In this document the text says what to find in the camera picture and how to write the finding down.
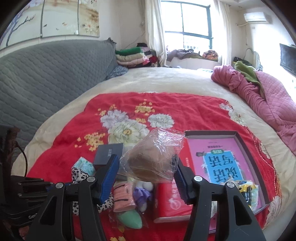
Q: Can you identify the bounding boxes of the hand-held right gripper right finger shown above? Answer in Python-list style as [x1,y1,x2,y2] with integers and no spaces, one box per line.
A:
[171,154,266,241]

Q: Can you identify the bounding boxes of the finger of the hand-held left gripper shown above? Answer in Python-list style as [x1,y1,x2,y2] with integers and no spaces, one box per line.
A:
[54,181,80,189]

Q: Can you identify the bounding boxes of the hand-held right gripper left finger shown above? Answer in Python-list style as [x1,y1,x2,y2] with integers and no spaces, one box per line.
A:
[25,154,121,241]

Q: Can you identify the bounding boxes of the spotted leopard print cloth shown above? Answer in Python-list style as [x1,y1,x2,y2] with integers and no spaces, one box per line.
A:
[71,167,114,216]

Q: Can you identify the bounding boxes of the green patterned tissue packet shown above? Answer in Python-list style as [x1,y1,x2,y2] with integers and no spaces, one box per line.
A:
[73,157,96,176]

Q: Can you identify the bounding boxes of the red tissue pack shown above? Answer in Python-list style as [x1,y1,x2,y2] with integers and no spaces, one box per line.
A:
[153,179,193,224]

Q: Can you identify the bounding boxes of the pink striped pouch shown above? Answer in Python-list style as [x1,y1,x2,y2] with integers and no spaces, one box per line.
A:
[113,182,137,212]

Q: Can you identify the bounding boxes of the white teddy bear purple dress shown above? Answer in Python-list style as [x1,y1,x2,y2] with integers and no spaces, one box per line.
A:
[133,179,155,212]

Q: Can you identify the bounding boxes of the plastic bag with brown sponge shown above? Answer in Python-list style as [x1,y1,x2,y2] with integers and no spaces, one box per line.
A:
[118,127,185,183]

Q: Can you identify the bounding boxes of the mint green egg sponge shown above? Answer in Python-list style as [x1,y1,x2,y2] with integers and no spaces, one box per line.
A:
[116,209,142,230]

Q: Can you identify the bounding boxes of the dark brown cardboard box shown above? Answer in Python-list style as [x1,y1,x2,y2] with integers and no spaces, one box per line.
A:
[184,130,271,234]

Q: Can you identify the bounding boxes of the yellow snack packet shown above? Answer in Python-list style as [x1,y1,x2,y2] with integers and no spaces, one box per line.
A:
[236,180,259,208]

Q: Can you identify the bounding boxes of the small black box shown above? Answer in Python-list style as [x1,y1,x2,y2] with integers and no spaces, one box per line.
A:
[93,143,124,172]

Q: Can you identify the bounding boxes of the pink book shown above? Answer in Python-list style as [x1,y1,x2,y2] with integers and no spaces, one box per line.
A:
[186,138,264,234]

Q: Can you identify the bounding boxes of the red floral blanket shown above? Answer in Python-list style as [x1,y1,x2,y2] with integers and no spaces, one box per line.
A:
[26,91,281,241]

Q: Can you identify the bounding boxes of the dark blue patterned cloth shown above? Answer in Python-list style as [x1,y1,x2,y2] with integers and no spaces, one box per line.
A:
[106,65,129,80]

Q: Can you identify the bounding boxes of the grey quilted headboard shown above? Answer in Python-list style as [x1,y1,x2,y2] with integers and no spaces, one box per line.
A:
[0,38,118,167]

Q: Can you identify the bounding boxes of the stack of folded clothes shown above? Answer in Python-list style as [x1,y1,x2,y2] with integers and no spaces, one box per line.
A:
[115,42,160,68]

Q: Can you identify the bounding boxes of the pink quilt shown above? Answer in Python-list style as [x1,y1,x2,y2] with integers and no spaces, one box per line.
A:
[211,65,296,156]

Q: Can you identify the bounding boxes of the grey clothes on windowsill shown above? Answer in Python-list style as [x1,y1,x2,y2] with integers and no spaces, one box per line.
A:
[166,49,201,62]

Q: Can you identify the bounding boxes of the green blanket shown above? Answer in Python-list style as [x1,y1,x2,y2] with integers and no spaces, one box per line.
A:
[234,61,265,98]

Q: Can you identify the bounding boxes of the colourful bag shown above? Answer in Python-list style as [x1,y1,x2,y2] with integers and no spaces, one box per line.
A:
[202,49,219,61]

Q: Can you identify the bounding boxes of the white curtain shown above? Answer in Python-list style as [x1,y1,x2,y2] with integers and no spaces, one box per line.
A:
[144,0,168,67]
[213,0,234,67]

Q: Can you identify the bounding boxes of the dark framed window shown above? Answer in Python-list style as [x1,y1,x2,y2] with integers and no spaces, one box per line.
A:
[161,0,214,52]

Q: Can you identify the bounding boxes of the white air conditioner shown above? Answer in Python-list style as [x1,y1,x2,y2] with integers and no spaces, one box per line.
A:
[243,11,271,23]

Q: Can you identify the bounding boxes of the black cable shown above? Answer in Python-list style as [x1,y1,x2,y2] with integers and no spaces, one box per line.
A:
[14,141,29,177]

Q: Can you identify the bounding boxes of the black wall television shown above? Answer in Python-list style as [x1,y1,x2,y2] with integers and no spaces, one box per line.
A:
[279,43,296,78]

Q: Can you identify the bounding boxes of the floral wall painting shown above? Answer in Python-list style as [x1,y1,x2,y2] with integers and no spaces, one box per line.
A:
[0,0,100,50]

